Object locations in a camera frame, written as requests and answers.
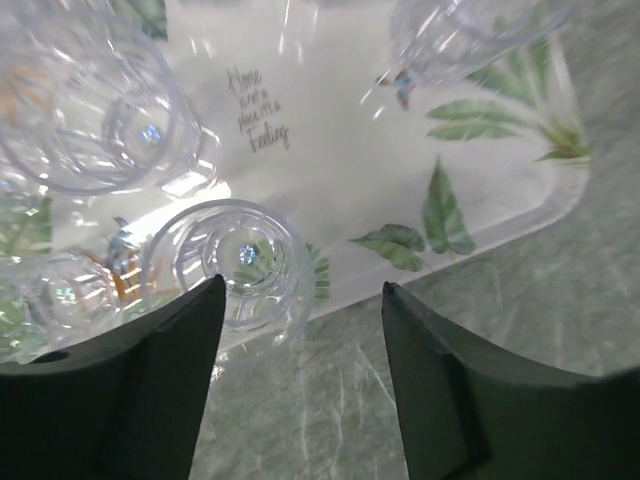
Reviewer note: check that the clear glass tray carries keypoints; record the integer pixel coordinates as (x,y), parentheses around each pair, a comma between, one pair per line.
(89,105)

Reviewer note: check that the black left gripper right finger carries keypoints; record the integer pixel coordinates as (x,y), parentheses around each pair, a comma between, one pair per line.
(469,409)

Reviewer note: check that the clear faceted glass bottom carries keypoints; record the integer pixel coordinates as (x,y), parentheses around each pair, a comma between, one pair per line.
(52,301)

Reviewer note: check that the white tropical leaf tray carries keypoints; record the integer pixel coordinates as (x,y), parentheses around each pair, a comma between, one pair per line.
(291,118)

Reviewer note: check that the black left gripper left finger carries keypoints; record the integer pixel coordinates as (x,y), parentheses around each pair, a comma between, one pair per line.
(126,404)

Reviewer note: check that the clear glass under left arm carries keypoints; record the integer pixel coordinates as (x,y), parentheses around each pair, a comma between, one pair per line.
(267,269)

